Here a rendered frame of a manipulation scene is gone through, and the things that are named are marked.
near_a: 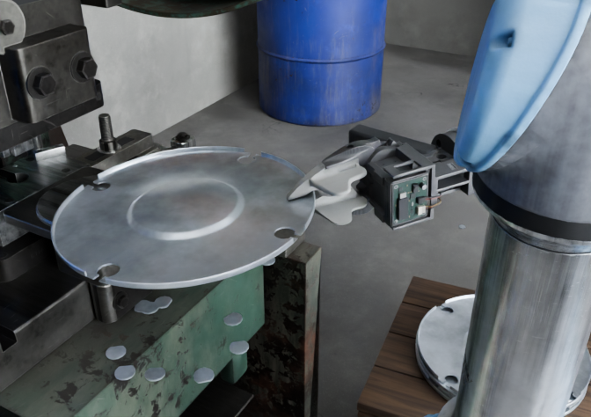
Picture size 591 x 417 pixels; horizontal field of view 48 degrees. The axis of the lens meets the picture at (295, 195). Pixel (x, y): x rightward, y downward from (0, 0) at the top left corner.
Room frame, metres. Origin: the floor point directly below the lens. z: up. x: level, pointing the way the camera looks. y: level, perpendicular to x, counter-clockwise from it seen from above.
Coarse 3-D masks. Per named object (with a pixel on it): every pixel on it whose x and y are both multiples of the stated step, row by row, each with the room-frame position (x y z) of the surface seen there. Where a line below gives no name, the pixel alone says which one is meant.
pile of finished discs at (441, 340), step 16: (448, 304) 0.99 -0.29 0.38; (464, 304) 0.99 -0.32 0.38; (432, 320) 0.94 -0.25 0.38; (448, 320) 0.94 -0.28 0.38; (464, 320) 0.94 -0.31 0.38; (416, 336) 0.91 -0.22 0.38; (432, 336) 0.90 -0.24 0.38; (448, 336) 0.90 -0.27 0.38; (464, 336) 0.90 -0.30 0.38; (416, 352) 0.87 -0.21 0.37; (432, 352) 0.86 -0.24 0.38; (448, 352) 0.86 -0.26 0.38; (432, 368) 0.82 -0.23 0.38; (448, 368) 0.82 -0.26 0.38; (432, 384) 0.81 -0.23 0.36; (448, 384) 0.79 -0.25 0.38; (576, 384) 0.79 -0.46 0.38; (448, 400) 0.78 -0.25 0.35; (576, 400) 0.76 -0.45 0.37
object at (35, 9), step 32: (0, 0) 0.66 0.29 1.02; (32, 0) 0.70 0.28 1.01; (64, 0) 0.74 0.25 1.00; (0, 32) 0.65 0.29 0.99; (32, 32) 0.70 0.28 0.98; (64, 32) 0.71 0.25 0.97; (0, 64) 0.66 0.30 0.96; (32, 64) 0.65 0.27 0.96; (64, 64) 0.69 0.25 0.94; (96, 64) 0.71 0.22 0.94; (0, 96) 0.65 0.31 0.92; (32, 96) 0.65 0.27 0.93; (64, 96) 0.68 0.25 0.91; (96, 96) 0.72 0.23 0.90; (0, 128) 0.64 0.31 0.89
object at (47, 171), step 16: (32, 160) 0.79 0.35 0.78; (48, 160) 0.79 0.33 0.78; (64, 160) 0.79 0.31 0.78; (0, 176) 0.75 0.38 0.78; (16, 176) 0.75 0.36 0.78; (32, 176) 0.75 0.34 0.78; (48, 176) 0.75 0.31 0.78; (64, 176) 0.75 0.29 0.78; (0, 192) 0.70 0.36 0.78; (16, 192) 0.70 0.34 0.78; (32, 192) 0.70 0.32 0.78; (0, 208) 0.66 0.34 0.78; (0, 224) 0.65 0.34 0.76; (0, 240) 0.65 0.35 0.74
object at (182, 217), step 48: (96, 192) 0.69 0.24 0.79; (144, 192) 0.68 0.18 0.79; (192, 192) 0.66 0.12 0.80; (240, 192) 0.67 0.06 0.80; (288, 192) 0.66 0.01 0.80; (96, 240) 0.58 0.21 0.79; (144, 240) 0.58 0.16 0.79; (192, 240) 0.57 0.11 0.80; (240, 240) 0.57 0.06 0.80; (288, 240) 0.56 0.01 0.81; (144, 288) 0.50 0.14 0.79
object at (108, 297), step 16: (80, 176) 0.75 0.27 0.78; (96, 176) 0.74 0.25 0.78; (48, 192) 0.69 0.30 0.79; (64, 192) 0.69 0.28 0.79; (16, 208) 0.66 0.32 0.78; (32, 208) 0.66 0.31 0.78; (48, 208) 0.65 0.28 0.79; (16, 224) 0.64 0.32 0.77; (32, 224) 0.63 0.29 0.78; (48, 224) 0.63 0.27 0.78; (64, 272) 0.64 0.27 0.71; (112, 272) 0.62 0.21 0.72; (96, 288) 0.62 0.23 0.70; (112, 288) 0.62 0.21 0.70; (128, 288) 0.64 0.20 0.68; (96, 304) 0.62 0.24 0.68; (112, 304) 0.62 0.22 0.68; (128, 304) 0.64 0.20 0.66; (112, 320) 0.62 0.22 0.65
